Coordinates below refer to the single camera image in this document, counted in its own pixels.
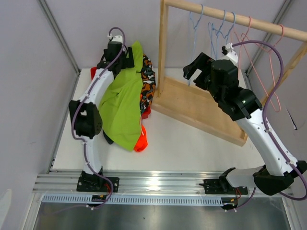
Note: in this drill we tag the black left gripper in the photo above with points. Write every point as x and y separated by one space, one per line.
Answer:
128 62

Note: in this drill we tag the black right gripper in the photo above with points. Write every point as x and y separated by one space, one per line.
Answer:
202 61

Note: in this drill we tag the blue hanger of green shorts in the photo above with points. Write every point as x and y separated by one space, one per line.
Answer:
192 29

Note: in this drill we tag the blue hanger of orange shorts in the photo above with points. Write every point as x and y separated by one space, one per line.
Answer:
214 36

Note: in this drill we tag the orange grey camouflage shorts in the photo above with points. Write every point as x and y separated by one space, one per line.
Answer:
148 84

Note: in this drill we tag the blue hanger of black shorts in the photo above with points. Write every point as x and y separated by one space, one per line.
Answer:
219 32

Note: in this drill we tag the lime green shorts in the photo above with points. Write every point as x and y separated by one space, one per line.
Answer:
119 107

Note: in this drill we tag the pink hanger of teal shorts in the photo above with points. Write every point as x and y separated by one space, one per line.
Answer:
256 57

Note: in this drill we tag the pink hanger of camouflage shorts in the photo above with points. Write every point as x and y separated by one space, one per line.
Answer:
244 37

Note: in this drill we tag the black shorts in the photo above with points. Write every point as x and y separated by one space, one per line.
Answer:
107 138

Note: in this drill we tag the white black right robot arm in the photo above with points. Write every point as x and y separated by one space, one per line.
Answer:
280 168

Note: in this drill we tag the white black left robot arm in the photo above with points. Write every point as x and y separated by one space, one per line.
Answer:
86 122

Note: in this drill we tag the red plastic bin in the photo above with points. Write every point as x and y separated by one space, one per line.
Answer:
146 112

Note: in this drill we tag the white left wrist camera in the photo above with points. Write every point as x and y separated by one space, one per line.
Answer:
118 39

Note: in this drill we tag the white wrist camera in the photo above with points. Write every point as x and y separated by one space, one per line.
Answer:
229 53
118 39

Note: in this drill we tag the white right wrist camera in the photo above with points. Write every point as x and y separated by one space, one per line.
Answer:
229 53

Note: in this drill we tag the aluminium mounting rail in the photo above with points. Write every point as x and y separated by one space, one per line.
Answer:
152 183

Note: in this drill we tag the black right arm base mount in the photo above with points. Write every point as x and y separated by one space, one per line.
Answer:
220 187

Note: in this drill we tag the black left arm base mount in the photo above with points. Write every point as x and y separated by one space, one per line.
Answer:
93 183

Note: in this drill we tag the slotted grey cable duct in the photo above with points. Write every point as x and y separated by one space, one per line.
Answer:
140 200

